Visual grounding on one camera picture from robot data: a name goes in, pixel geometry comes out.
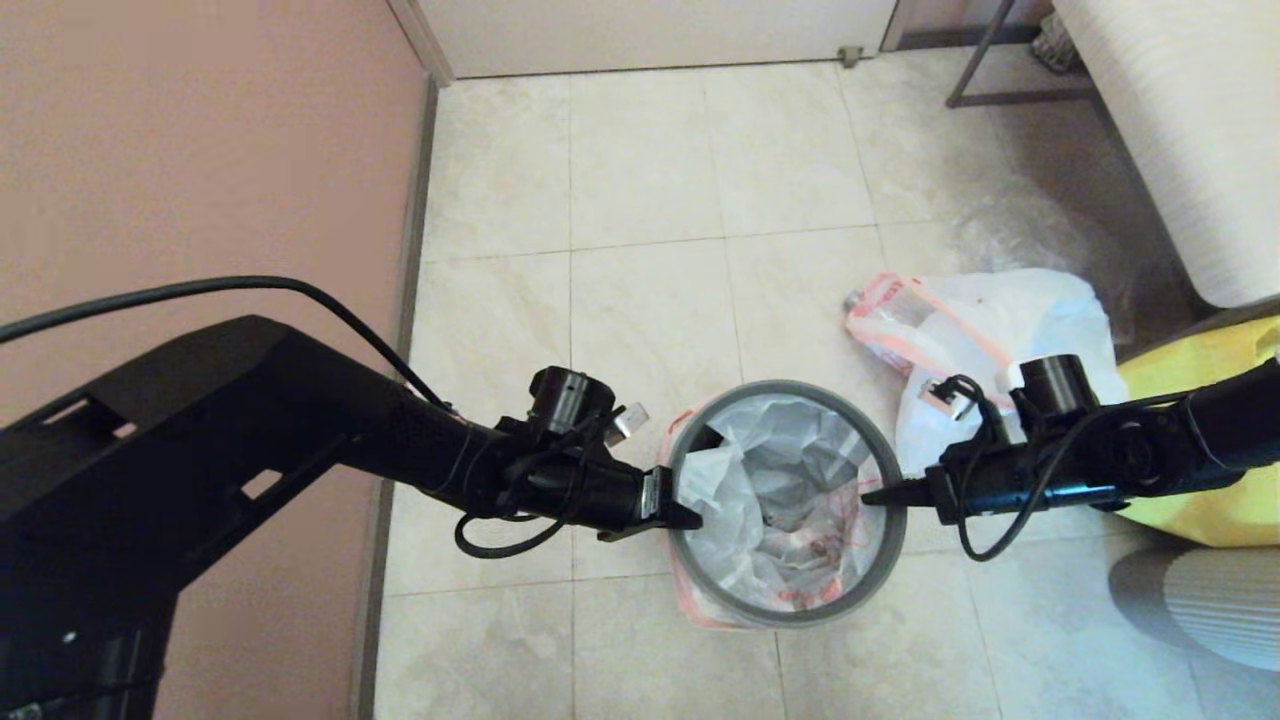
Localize white door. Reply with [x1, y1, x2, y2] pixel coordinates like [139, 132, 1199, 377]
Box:
[415, 0, 901, 83]

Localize grey metal frame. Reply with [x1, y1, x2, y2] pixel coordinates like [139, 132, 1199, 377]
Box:
[945, 0, 1101, 111]

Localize grey bin ring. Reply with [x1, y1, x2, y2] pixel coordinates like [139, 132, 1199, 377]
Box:
[665, 380, 909, 629]

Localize clear plastic bag dark contents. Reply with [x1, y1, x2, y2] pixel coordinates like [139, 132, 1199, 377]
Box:
[960, 190, 1136, 346]

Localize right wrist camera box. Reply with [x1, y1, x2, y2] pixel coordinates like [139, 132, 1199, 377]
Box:
[920, 377, 976, 416]

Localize white ribbed cylinder container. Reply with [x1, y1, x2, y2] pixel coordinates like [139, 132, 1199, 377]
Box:
[1107, 548, 1280, 673]

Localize cream textured table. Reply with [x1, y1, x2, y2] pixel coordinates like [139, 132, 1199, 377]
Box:
[1050, 0, 1280, 311]

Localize yellow fabric bag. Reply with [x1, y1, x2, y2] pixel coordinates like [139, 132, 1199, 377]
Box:
[1095, 318, 1280, 549]

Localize white trash bag pink drawstring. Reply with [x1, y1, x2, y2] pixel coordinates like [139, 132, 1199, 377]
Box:
[655, 392, 896, 631]

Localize grey patterned slipper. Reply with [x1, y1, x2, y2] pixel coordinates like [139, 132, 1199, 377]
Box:
[1030, 15, 1081, 76]

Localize used trash bag red print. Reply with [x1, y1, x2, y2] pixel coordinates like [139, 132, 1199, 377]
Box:
[845, 268, 1131, 476]

